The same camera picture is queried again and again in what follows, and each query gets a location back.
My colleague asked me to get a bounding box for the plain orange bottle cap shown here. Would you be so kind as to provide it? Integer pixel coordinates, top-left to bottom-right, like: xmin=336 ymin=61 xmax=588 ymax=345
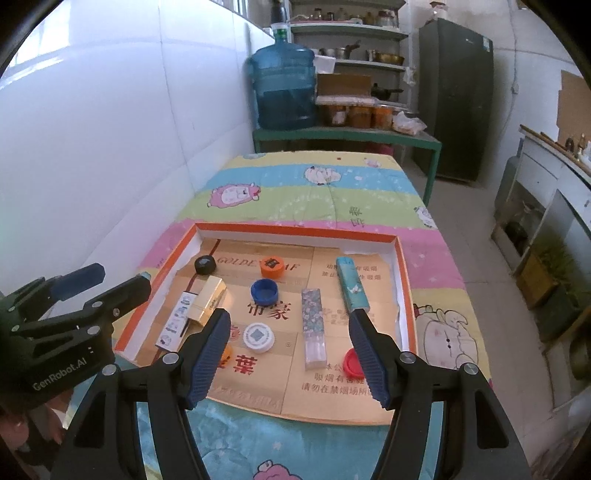
xmin=218 ymin=344 xmax=233 ymax=368

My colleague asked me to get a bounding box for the red bottle cap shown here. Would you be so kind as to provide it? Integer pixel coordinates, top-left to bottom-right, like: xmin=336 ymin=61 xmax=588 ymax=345
xmin=342 ymin=348 xmax=365 ymax=380

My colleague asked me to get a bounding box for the white Hello Kitty lighter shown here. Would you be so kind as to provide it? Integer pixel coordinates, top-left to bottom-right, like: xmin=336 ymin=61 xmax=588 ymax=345
xmin=155 ymin=292 xmax=197 ymax=352

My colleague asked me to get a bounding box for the white QR code cap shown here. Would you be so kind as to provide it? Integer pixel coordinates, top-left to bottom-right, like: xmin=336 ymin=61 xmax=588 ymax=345
xmin=242 ymin=322 xmax=276 ymax=354

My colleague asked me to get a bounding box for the gold lighter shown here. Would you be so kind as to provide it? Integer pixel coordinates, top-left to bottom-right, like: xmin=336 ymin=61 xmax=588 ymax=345
xmin=187 ymin=276 xmax=226 ymax=327

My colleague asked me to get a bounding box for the clear glitter lighter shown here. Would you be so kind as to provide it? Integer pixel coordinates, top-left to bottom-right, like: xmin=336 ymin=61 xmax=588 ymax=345
xmin=301 ymin=289 xmax=328 ymax=370

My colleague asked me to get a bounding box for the teal patterned lighter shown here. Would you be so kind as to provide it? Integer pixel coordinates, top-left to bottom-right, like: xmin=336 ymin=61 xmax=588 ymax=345
xmin=335 ymin=257 xmax=370 ymax=313

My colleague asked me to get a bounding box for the blue bottle cap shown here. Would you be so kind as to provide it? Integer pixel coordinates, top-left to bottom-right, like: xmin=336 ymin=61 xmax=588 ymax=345
xmin=250 ymin=278 xmax=279 ymax=307

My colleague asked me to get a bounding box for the black bottle cap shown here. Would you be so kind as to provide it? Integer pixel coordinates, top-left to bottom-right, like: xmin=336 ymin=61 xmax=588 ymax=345
xmin=193 ymin=255 xmax=217 ymax=276

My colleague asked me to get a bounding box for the orange cap with black label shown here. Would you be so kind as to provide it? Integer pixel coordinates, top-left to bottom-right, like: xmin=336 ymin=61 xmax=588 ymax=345
xmin=259 ymin=255 xmax=286 ymax=280

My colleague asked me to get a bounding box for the person's left hand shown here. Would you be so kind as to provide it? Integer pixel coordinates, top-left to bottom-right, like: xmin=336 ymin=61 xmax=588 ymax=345
xmin=1 ymin=389 xmax=73 ymax=476

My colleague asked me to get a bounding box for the orange rimmed cardboard tray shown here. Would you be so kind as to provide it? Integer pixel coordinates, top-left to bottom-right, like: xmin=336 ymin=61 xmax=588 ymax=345
xmin=115 ymin=222 xmax=417 ymax=426

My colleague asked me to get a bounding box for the colourful cartoon quilt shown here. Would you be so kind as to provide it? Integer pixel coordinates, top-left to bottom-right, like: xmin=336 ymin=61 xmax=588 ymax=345
xmin=91 ymin=152 xmax=489 ymax=479

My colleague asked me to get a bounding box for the potted green plant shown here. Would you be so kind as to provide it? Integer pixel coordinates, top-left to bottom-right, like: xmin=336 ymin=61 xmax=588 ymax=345
xmin=515 ymin=241 xmax=589 ymax=310

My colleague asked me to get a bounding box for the green metal table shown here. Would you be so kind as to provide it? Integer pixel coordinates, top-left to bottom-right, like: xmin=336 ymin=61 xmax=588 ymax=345
xmin=252 ymin=126 xmax=442 ymax=206

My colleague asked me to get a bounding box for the white kitchen counter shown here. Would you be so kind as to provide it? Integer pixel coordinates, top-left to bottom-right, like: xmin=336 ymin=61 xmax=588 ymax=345
xmin=491 ymin=124 xmax=591 ymax=351

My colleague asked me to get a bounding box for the cardboard box on table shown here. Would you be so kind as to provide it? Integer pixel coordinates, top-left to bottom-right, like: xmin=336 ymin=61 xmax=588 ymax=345
xmin=317 ymin=74 xmax=372 ymax=97

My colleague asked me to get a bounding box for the blue water jug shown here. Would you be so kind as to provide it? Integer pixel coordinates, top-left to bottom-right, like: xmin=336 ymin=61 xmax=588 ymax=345
xmin=247 ymin=22 xmax=317 ymax=131

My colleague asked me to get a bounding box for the dark green refrigerator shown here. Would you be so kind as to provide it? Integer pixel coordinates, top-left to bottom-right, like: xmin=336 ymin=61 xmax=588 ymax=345
xmin=418 ymin=19 xmax=494 ymax=183

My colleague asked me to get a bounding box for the white storage shelf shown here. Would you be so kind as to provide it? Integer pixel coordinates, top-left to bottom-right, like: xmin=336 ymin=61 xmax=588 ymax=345
xmin=287 ymin=1 xmax=414 ymax=112

